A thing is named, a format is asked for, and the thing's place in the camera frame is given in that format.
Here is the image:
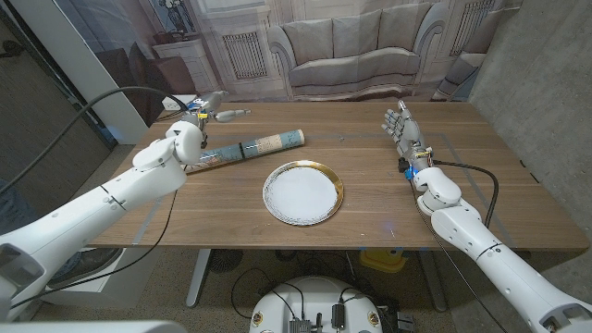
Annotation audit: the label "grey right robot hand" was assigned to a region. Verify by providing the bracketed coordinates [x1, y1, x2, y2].
[381, 99, 434, 170]

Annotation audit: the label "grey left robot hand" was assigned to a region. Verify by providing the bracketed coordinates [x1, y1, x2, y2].
[187, 90, 253, 126]

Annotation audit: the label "map tube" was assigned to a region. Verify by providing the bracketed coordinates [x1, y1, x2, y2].
[184, 129, 306, 176]

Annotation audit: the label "gold rimmed paper plate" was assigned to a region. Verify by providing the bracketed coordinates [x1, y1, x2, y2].
[262, 159, 345, 228]

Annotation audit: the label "white power strip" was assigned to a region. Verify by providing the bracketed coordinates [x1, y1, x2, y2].
[161, 94, 198, 112]

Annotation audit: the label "grey tape outline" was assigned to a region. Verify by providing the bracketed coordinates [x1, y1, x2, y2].
[131, 132, 517, 249]

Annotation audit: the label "printed living room backdrop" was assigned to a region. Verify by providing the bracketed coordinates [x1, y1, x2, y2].
[55, 0, 524, 126]

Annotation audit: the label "yellow object under table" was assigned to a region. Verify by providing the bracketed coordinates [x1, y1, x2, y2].
[359, 248, 408, 274]

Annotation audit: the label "grey table leg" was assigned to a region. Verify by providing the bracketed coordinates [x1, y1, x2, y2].
[418, 249, 449, 314]

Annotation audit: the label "black round floor fan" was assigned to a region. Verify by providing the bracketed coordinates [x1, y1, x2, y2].
[206, 248, 244, 274]

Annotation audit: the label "white table leg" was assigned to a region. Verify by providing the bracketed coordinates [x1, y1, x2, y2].
[185, 248, 212, 309]

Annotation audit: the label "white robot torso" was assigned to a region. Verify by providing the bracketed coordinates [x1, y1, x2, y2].
[249, 276, 384, 333]

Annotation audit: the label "black power adapter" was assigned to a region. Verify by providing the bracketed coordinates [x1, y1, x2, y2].
[330, 302, 346, 330]

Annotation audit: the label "grey finned device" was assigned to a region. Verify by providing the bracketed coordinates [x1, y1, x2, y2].
[289, 317, 314, 333]

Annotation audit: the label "black power cord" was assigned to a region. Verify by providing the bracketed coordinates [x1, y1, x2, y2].
[154, 109, 186, 123]

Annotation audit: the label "thin black right arm wire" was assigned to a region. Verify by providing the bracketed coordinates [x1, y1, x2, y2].
[409, 179, 510, 333]

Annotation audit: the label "thin black arm wire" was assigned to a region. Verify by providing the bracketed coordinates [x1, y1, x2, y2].
[409, 179, 510, 333]
[8, 129, 207, 310]

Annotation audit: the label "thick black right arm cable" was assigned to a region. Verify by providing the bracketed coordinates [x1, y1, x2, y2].
[432, 159, 500, 230]

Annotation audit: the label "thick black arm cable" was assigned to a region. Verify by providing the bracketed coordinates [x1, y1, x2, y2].
[432, 159, 500, 230]
[0, 85, 190, 195]

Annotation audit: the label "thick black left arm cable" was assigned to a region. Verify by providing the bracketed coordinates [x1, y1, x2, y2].
[0, 85, 190, 195]

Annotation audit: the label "thin black left arm wire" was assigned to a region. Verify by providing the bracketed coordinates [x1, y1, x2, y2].
[8, 129, 207, 310]

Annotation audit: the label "black looped floor cable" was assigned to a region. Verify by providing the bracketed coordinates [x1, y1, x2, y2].
[229, 267, 306, 321]

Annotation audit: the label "black door handle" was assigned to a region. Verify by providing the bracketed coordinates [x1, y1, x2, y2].
[0, 40, 25, 59]

